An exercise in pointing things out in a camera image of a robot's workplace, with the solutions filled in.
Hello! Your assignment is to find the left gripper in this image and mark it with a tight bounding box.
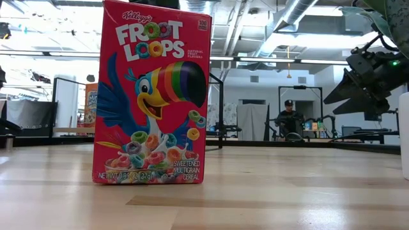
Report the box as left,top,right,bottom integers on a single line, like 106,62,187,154
129,0,180,10

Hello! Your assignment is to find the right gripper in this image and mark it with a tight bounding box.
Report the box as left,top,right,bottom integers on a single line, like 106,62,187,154
323,49,396,116

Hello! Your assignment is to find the red Froot Loops cereal box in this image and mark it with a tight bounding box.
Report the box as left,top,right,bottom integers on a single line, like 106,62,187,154
91,0,213,186

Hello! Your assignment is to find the orange Frosted Mini Wheats box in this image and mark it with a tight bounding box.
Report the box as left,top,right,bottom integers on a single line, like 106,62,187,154
84,82,99,128

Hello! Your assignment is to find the black background desk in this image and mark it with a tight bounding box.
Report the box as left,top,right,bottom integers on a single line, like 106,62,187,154
330,126,401,145

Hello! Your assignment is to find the white plant pot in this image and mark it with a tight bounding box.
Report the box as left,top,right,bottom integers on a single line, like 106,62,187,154
397,91,409,181

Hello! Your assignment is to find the person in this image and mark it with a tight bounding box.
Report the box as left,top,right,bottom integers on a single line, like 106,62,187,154
274,99,304,140

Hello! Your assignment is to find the yellow hanging pendant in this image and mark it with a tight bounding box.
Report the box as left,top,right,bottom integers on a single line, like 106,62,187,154
285,45,293,79

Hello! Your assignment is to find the green artificial plant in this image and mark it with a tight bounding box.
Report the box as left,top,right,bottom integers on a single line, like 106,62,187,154
340,0,409,60

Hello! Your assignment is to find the overhead LED light bar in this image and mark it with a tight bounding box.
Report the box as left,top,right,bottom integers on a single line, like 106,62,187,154
0,49,351,66

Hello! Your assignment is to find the grey fabric cover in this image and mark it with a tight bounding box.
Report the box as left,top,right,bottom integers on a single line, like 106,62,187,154
236,102,270,142

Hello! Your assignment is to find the black stand with metal leg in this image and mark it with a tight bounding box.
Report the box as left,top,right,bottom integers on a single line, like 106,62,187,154
0,117,24,150

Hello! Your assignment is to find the ribbed silver ventilation duct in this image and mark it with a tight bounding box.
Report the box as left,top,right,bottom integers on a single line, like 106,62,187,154
180,0,212,15

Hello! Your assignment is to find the black background station frame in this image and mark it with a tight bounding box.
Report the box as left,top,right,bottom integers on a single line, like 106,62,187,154
277,85,324,141

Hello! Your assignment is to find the black cable loop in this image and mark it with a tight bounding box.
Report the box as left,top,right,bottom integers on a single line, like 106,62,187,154
284,132,305,142

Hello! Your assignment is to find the smooth silver ventilation duct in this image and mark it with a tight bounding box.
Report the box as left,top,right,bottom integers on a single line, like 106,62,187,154
254,0,320,59

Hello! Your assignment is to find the black aluminium table frame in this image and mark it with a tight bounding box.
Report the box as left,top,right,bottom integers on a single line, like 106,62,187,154
12,135,402,157

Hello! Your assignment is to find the wooden shelf with black frame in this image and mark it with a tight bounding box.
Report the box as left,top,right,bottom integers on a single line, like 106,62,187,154
50,72,224,151

